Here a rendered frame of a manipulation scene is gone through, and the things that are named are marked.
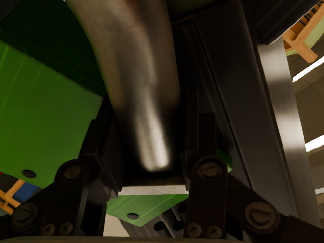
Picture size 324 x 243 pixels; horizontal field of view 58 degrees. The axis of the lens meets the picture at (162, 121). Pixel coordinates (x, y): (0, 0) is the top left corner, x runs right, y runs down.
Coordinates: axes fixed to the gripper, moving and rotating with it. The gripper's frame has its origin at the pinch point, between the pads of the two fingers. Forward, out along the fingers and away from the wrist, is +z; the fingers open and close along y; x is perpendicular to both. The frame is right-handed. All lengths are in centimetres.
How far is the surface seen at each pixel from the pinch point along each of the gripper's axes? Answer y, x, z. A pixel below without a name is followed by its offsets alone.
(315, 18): 97, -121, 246
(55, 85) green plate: -5.1, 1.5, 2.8
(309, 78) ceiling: 248, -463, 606
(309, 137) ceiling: 198, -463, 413
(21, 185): -309, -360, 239
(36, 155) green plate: -9.0, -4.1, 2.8
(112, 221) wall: -206, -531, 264
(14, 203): -309, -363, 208
